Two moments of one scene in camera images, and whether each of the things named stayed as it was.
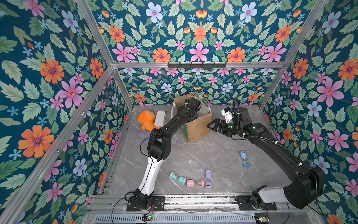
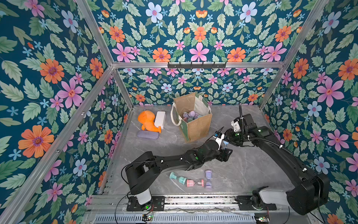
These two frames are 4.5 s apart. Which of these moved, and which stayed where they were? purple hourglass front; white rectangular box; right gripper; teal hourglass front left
Moved: right gripper
Stayed: teal hourglass front left; white rectangular box; purple hourglass front
